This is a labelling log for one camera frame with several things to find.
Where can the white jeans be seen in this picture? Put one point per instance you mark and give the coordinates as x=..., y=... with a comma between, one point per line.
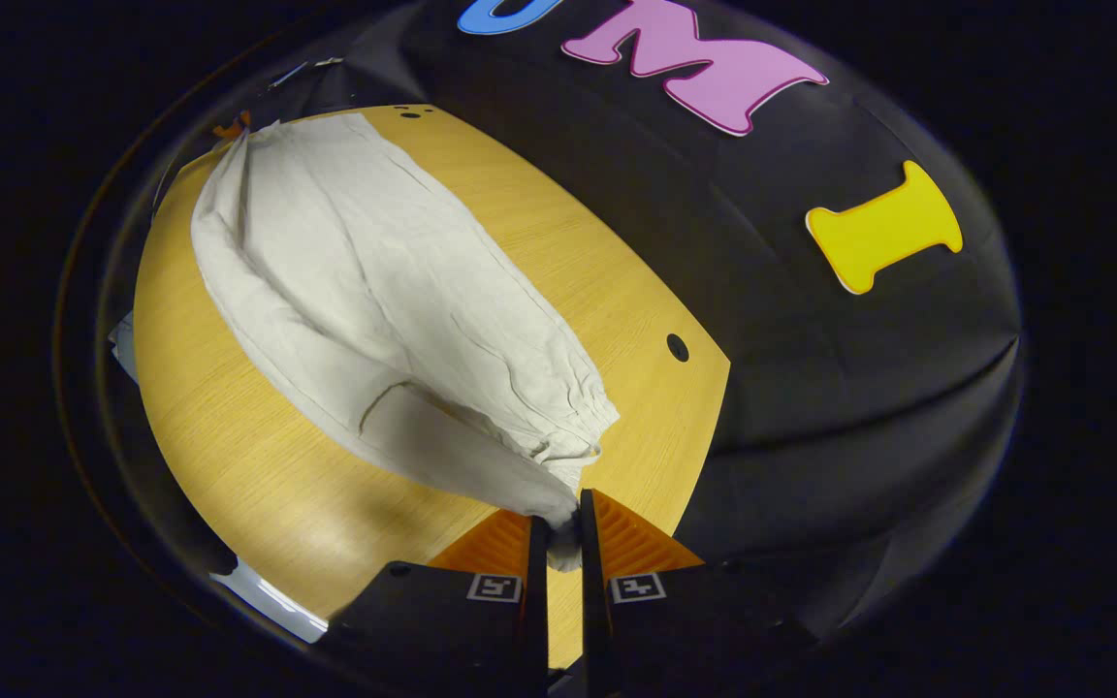
x=374, y=291

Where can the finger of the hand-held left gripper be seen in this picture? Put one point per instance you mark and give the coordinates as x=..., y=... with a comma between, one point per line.
x=232, y=127

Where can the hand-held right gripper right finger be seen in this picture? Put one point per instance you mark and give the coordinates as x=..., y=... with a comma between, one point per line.
x=694, y=620

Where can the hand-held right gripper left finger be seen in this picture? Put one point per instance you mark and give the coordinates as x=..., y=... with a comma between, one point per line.
x=442, y=620

